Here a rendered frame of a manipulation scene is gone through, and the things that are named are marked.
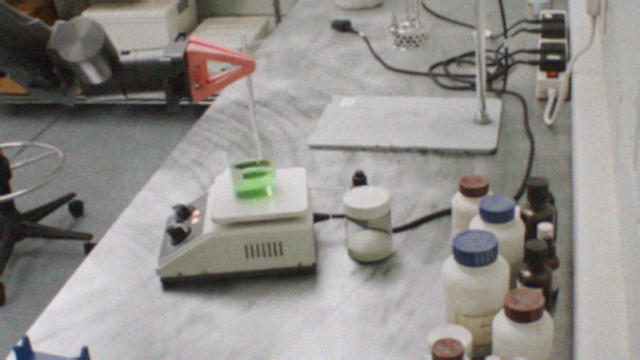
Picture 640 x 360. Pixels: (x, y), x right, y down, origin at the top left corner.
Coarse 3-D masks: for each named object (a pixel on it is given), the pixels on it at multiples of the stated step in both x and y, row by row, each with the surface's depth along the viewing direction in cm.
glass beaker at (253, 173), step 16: (240, 128) 118; (272, 128) 116; (240, 144) 119; (256, 144) 113; (272, 144) 115; (240, 160) 114; (256, 160) 114; (272, 160) 115; (240, 176) 115; (256, 176) 115; (272, 176) 116; (240, 192) 116; (256, 192) 116; (272, 192) 117
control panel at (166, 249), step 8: (208, 192) 125; (200, 200) 124; (200, 208) 122; (192, 216) 122; (200, 216) 120; (168, 224) 125; (184, 224) 121; (192, 224) 119; (200, 224) 118; (192, 232) 117; (200, 232) 116; (168, 240) 120; (184, 240) 117; (192, 240) 115; (160, 248) 120; (168, 248) 118; (176, 248) 117; (160, 256) 118
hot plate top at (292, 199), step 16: (224, 176) 124; (288, 176) 122; (304, 176) 122; (224, 192) 120; (288, 192) 118; (304, 192) 118; (224, 208) 116; (240, 208) 115; (256, 208) 115; (272, 208) 115; (288, 208) 114; (304, 208) 114
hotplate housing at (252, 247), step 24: (168, 216) 127; (312, 216) 118; (216, 240) 115; (240, 240) 115; (264, 240) 115; (288, 240) 115; (312, 240) 116; (168, 264) 116; (192, 264) 116; (216, 264) 116; (240, 264) 116; (264, 264) 116; (288, 264) 117; (312, 264) 117
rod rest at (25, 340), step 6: (24, 336) 104; (24, 342) 103; (18, 348) 102; (24, 348) 103; (30, 348) 104; (84, 348) 101; (18, 354) 102; (24, 354) 103; (30, 354) 104; (36, 354) 105; (42, 354) 105; (48, 354) 105; (54, 354) 104; (84, 354) 101
